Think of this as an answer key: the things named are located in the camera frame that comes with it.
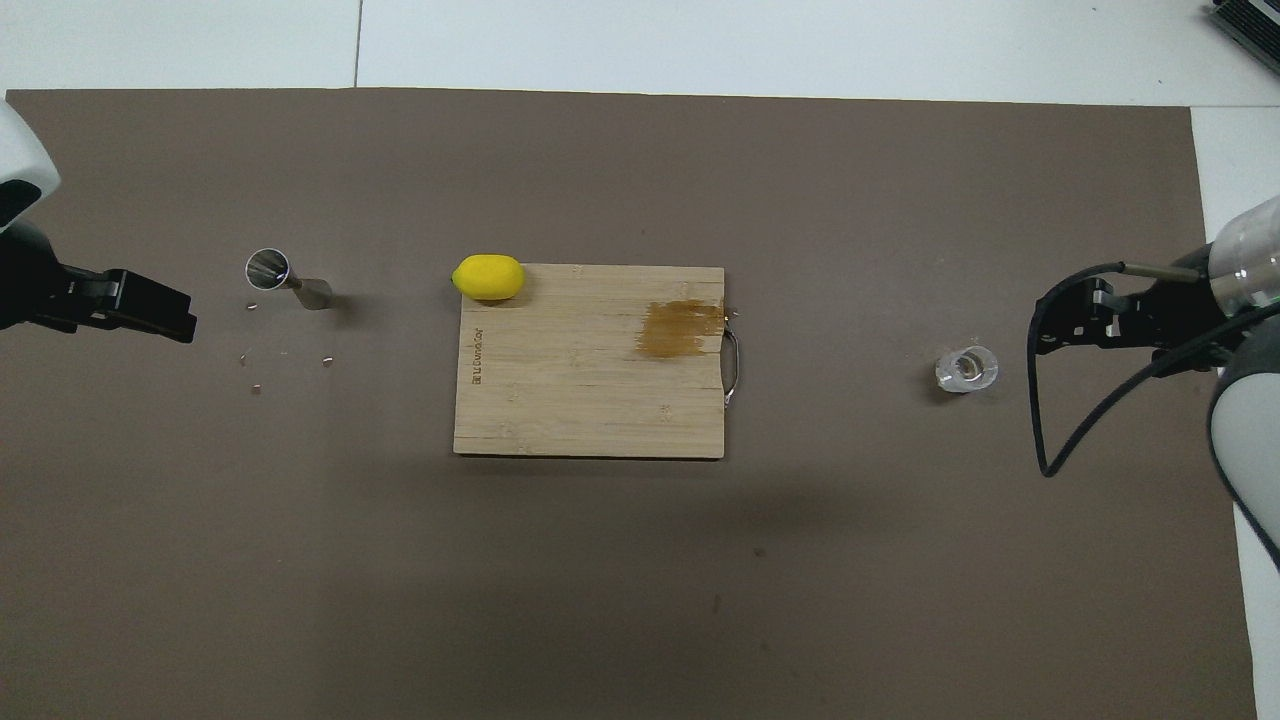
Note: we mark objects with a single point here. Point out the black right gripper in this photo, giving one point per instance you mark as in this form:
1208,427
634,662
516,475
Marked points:
1185,315

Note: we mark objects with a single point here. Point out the grey ribbed device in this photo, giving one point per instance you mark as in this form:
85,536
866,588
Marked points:
1250,20

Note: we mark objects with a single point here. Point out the bamboo cutting board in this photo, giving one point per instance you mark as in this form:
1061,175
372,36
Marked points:
580,380

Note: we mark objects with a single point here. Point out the yellow lemon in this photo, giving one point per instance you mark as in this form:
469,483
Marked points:
488,277

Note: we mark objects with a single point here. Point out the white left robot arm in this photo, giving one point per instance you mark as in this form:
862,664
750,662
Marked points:
20,150

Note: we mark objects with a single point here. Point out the steel cocktail jigger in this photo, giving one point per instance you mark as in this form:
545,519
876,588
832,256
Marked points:
268,268

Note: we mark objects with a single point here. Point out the brown table mat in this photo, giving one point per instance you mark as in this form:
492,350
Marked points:
640,580

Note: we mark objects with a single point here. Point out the small clear glass cup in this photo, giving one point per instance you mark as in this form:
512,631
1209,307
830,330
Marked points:
966,368

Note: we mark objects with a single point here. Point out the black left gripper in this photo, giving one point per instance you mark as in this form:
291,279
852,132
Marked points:
25,285

